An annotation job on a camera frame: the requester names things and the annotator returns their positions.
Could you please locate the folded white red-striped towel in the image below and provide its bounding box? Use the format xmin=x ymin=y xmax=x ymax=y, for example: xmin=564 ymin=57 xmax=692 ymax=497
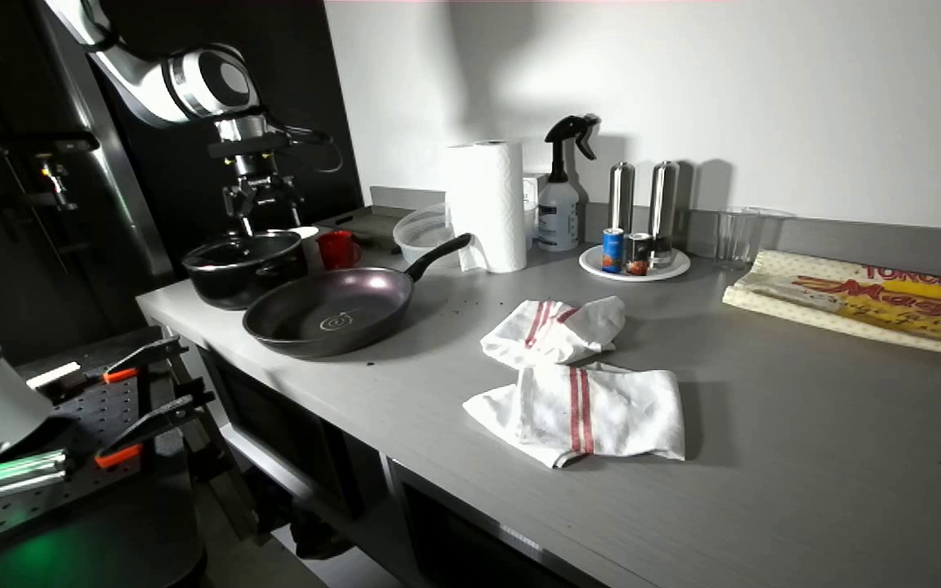
xmin=462 ymin=361 xmax=688 ymax=473

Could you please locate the red cup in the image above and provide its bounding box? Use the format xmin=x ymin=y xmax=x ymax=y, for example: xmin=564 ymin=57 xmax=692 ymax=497
xmin=315 ymin=226 xmax=367 ymax=276

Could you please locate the steel shaker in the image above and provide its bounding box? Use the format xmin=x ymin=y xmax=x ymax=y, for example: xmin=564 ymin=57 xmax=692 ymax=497
xmin=603 ymin=162 xmax=637 ymax=235
xmin=645 ymin=162 xmax=683 ymax=253

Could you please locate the grey metal frame pole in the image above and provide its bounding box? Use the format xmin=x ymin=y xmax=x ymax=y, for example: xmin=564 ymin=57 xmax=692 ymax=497
xmin=34 ymin=0 xmax=175 ymax=281

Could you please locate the white paper towel roll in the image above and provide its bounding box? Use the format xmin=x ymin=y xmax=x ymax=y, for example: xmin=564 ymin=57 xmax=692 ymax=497
xmin=443 ymin=137 xmax=529 ymax=278

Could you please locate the crumpled white red-striped towel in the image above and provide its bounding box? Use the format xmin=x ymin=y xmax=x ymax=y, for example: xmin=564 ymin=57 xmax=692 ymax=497
xmin=477 ymin=293 xmax=626 ymax=368

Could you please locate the glass pot lid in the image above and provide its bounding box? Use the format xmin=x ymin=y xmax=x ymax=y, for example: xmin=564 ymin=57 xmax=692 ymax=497
xmin=185 ymin=226 xmax=310 ymax=276

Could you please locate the grey counter cabinet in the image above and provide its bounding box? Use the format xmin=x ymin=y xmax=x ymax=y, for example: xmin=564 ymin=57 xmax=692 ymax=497
xmin=193 ymin=342 xmax=603 ymax=588

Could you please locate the blue can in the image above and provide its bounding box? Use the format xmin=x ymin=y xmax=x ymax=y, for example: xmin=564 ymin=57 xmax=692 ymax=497
xmin=598 ymin=226 xmax=630 ymax=276

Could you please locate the clear drinking glass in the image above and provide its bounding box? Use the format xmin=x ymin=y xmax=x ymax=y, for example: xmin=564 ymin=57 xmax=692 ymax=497
xmin=721 ymin=208 xmax=759 ymax=265

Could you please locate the dark frying pan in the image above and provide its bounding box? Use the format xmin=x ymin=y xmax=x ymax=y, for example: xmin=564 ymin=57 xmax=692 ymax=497
xmin=239 ymin=232 xmax=477 ymax=361

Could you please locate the white plate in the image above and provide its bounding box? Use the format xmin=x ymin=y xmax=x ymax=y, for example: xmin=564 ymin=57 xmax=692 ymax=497
xmin=574 ymin=241 xmax=697 ymax=289

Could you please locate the black clamp with orange handle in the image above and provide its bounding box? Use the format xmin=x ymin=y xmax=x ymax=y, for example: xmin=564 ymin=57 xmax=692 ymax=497
xmin=53 ymin=338 xmax=193 ymax=403
xmin=90 ymin=379 xmax=219 ymax=473

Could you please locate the spray bottle with black trigger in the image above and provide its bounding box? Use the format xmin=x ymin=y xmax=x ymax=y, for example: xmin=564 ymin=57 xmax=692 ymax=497
xmin=532 ymin=113 xmax=603 ymax=257

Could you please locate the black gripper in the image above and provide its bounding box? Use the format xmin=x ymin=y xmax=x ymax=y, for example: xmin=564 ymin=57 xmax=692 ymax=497
xmin=206 ymin=115 xmax=318 ymax=240

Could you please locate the black cooking pot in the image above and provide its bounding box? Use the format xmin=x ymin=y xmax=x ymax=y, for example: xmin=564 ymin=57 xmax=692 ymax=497
xmin=179 ymin=226 xmax=310 ymax=315

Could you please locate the black backdrop panel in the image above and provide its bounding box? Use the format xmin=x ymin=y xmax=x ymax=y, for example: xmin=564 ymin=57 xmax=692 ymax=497
xmin=97 ymin=0 xmax=367 ymax=257

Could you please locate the brown can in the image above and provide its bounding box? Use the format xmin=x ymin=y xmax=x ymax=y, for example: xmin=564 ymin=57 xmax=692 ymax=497
xmin=623 ymin=229 xmax=655 ymax=278

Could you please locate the black perforated robot table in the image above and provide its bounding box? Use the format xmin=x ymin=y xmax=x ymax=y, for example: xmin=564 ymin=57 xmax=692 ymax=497
xmin=0 ymin=338 xmax=219 ymax=566

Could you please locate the clear plastic container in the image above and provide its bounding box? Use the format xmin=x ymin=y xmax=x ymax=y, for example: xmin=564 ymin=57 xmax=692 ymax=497
xmin=390 ymin=206 xmax=491 ymax=278

